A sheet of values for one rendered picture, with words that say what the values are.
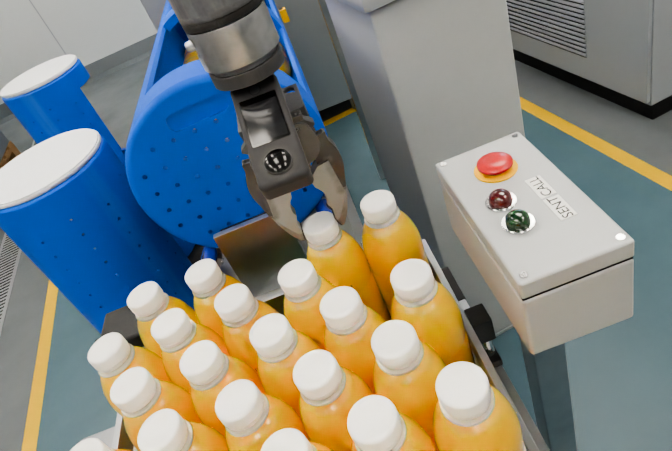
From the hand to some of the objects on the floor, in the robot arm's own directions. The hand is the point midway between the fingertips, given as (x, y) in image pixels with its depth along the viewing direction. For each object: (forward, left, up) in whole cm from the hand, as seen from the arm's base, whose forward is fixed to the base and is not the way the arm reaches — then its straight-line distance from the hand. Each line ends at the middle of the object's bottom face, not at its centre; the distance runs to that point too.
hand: (320, 226), depth 59 cm
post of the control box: (-14, +17, -108) cm, 111 cm away
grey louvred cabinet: (-194, -183, -119) cm, 292 cm away
